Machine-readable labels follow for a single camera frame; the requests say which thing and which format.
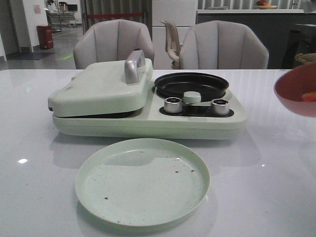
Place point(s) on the black round frying pan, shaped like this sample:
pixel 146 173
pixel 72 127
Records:
pixel 176 84

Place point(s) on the beige office chair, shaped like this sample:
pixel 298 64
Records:
pixel 172 43

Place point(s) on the pink bowl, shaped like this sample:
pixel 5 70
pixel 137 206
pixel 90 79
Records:
pixel 290 87

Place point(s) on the right grey upholstered chair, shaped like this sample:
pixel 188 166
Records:
pixel 222 45

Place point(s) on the left grey upholstered chair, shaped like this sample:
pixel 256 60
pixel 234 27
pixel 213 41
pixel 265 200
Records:
pixel 112 40

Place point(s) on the mint green breakfast maker base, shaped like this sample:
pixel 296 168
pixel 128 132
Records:
pixel 149 122

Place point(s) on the red bin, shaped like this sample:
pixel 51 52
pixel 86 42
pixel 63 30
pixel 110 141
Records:
pixel 45 36

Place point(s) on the red barrier tape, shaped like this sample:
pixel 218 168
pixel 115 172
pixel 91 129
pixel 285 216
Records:
pixel 120 15

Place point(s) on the mint green breakfast maker lid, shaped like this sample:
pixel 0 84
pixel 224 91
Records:
pixel 105 88

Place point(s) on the grey upholstered chair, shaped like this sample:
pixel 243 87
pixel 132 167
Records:
pixel 222 45
pixel 112 40

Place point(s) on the right silver control knob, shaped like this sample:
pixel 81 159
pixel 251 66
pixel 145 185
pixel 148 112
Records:
pixel 220 107

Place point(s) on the silver control knob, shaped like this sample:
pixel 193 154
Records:
pixel 173 105
pixel 220 107

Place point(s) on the cooked shrimp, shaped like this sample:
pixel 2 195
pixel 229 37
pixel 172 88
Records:
pixel 309 97

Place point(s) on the white cabinet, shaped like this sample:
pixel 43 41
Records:
pixel 180 12

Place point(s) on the mint green round plate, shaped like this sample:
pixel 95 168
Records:
pixel 142 183

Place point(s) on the left silver control knob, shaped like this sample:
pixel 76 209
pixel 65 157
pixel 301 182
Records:
pixel 173 105

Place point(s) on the fruit plate on counter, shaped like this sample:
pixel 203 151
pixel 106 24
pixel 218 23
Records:
pixel 262 4

